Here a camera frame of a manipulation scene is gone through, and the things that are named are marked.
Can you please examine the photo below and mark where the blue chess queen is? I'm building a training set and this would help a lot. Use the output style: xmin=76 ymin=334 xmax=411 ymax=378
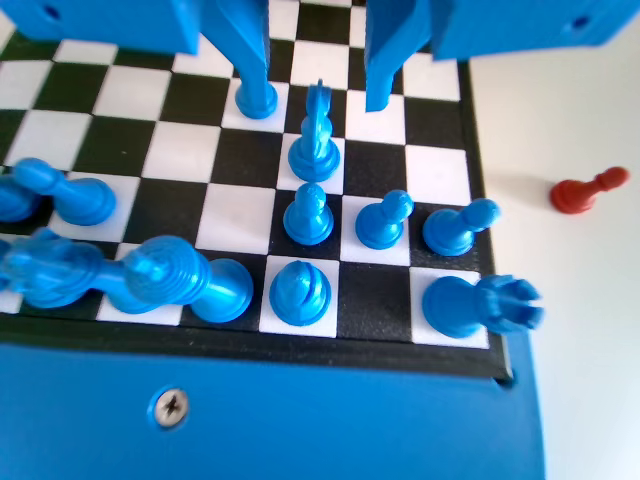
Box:
xmin=0 ymin=227 xmax=131 ymax=311

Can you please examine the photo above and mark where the blue chess rook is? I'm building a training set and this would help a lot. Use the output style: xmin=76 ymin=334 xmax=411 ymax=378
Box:
xmin=421 ymin=273 xmax=546 ymax=340

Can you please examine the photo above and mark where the blue chess knight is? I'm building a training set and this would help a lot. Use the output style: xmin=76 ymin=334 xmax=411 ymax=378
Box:
xmin=288 ymin=79 xmax=341 ymax=184

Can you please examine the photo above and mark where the silver screw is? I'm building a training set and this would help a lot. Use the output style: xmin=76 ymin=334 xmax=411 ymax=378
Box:
xmin=152 ymin=385 xmax=191 ymax=427

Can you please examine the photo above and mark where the blue chess bishop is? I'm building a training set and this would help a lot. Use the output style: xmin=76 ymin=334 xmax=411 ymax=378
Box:
xmin=268 ymin=259 xmax=333 ymax=327

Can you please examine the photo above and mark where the blue chess pawn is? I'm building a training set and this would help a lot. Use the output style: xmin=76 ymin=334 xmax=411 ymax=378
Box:
xmin=12 ymin=157 xmax=119 ymax=227
xmin=422 ymin=198 xmax=502 ymax=258
xmin=354 ymin=189 xmax=415 ymax=251
xmin=0 ymin=172 xmax=39 ymax=224
xmin=234 ymin=79 xmax=279 ymax=120
xmin=282 ymin=182 xmax=335 ymax=246

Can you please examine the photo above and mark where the red chess pawn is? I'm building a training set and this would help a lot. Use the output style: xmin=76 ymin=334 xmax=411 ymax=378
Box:
xmin=550 ymin=166 xmax=631 ymax=215

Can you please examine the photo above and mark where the blue base plate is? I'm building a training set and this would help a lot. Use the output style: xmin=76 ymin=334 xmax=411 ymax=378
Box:
xmin=0 ymin=342 xmax=547 ymax=480

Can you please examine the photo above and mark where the black and white chessboard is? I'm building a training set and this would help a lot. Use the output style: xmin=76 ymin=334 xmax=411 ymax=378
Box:
xmin=0 ymin=0 xmax=515 ymax=384

